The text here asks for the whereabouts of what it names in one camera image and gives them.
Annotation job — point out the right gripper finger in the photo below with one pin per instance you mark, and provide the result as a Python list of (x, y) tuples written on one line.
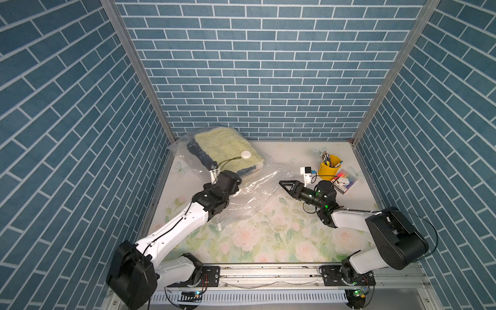
[(291, 189), (289, 183)]

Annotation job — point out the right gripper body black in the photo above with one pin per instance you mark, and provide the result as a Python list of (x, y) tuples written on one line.
[(309, 197)]

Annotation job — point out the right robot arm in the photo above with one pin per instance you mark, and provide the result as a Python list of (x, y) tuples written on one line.
[(397, 242)]

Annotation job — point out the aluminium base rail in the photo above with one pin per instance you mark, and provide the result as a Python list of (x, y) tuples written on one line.
[(290, 276)]

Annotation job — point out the yellow metal pen bucket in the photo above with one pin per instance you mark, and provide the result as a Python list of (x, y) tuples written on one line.
[(328, 173)]

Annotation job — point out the clear plastic vacuum bag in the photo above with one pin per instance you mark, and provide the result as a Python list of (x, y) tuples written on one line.
[(255, 191)]

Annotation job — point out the light green fluffy blanket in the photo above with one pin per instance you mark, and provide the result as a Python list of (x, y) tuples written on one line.
[(224, 145)]

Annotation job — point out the navy blue star blanket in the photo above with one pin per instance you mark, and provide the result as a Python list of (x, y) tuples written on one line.
[(194, 148)]

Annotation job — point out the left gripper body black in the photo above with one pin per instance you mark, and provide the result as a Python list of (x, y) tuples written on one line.
[(235, 187)]

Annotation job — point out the pens in bucket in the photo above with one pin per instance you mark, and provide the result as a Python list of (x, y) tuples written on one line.
[(326, 159)]

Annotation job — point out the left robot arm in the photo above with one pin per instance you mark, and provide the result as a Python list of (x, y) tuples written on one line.
[(136, 269)]

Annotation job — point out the clear box of stationery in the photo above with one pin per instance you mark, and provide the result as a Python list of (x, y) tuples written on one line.
[(343, 173)]

